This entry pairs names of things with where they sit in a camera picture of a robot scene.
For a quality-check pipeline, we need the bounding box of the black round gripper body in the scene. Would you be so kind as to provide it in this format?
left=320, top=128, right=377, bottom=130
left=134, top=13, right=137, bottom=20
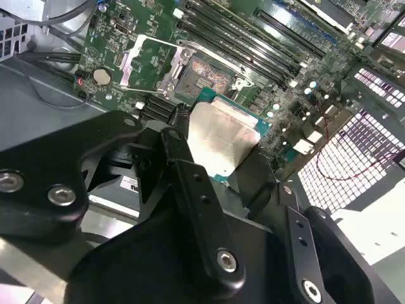
left=67, top=205, right=299, bottom=304

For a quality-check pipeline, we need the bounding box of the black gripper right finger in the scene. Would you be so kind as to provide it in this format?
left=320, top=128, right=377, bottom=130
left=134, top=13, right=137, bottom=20
left=227, top=151, right=402, bottom=304

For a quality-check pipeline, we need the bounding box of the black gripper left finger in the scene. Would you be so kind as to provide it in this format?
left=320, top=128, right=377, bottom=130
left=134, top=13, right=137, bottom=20
left=0, top=104, right=247, bottom=301

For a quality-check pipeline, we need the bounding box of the silver topped green CPU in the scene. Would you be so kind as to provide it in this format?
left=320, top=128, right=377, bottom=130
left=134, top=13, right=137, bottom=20
left=186, top=85, right=273, bottom=185

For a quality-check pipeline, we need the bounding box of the metal socket cover frame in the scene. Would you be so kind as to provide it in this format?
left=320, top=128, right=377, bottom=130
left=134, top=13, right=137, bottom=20
left=119, top=33, right=191, bottom=96

